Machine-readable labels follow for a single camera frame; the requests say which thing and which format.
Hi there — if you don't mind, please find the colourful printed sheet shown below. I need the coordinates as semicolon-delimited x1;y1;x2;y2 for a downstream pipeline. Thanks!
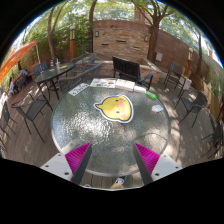
89;77;118;89

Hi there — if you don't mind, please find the white bag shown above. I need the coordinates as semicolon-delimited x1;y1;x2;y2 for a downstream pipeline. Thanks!
182;78;193;90

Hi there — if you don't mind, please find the person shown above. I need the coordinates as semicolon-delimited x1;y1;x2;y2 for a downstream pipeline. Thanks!
8;77;17;96
18;66;29;79

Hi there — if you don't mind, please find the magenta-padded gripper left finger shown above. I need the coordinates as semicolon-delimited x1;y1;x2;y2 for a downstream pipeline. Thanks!
39;142;93;185

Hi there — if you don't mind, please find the slender tree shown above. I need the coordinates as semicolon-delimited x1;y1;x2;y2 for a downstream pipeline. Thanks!
87;0;99;54
46;3;68;63

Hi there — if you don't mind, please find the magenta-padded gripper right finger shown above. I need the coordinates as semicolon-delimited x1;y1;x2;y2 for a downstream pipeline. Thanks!
132;142;183;186

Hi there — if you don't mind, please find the orange patio umbrella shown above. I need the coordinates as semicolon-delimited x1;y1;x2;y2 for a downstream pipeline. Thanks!
0;40;38;84

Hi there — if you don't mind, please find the white box with coloured print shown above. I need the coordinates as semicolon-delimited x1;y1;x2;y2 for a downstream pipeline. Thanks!
133;85;148;94

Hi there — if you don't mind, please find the black metal mesh chair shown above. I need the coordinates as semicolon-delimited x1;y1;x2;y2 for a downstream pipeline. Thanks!
163;63;186;91
201;121;224;159
174;90;209;128
0;99;16;151
10;92;54;144

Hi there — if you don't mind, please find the wooden lamp post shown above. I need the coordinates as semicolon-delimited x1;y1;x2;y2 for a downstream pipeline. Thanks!
69;23;77;61
184;47;194;78

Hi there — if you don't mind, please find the dark wicker chair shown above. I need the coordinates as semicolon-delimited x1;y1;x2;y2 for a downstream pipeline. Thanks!
58;63;103;94
70;53;98;73

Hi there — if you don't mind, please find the dark round patio table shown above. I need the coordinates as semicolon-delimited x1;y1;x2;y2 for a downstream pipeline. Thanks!
34;62;75;101

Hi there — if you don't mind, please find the black slatted wooden chair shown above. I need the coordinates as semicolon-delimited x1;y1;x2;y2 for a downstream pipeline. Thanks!
111;55;155;91

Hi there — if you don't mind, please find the white number plate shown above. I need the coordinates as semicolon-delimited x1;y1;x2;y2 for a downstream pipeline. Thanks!
67;82;91;97

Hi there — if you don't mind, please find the forked tree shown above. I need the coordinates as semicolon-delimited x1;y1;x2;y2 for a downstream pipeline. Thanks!
133;0;174;64

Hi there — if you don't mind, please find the blue patio chair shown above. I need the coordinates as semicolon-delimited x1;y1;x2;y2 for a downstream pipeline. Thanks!
33;60;49;78

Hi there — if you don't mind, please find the yellow chick-shaped mouse pad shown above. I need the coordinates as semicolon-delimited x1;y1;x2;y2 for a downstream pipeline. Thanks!
93;94;135;124

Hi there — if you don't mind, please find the green wipes pack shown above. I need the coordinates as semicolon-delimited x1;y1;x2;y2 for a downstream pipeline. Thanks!
145;90;158;100

